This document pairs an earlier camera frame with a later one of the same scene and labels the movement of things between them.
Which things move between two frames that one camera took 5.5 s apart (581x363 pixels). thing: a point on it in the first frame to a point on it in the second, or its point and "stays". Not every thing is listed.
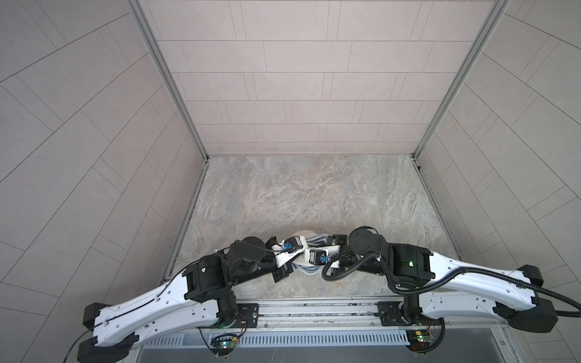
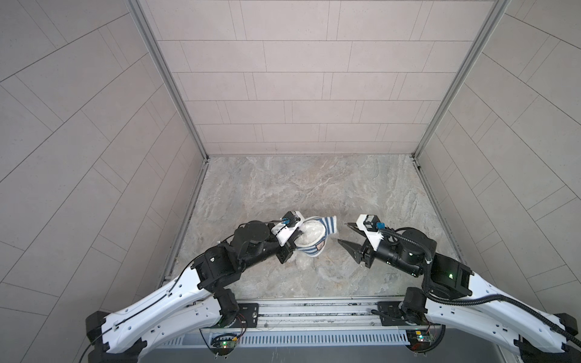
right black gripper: [338, 239] to [366, 252]
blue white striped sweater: [317, 241] to [330, 227]
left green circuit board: [223, 345] stays
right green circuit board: [419, 340] stays
